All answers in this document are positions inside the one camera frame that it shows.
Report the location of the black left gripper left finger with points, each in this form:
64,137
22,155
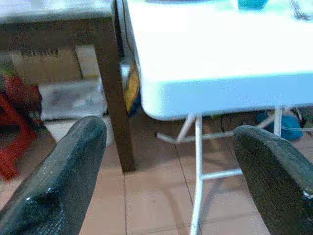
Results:
56,181

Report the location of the silver metal fork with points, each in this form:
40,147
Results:
298,9

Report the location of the yellow and blue bag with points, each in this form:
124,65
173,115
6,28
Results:
132,90

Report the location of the dark brown wooden table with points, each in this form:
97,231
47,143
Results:
112,73

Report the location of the brown cardboard box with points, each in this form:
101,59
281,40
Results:
49,63

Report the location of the red plastic stool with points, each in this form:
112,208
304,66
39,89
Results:
12,137

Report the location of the clear plastic storage bag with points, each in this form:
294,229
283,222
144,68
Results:
73,100

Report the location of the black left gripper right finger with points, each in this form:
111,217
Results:
276,176

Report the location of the white folding table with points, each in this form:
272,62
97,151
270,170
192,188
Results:
220,61

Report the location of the teal cup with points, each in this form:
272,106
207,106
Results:
251,4

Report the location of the blue plastic bag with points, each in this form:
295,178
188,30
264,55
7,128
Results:
289,128

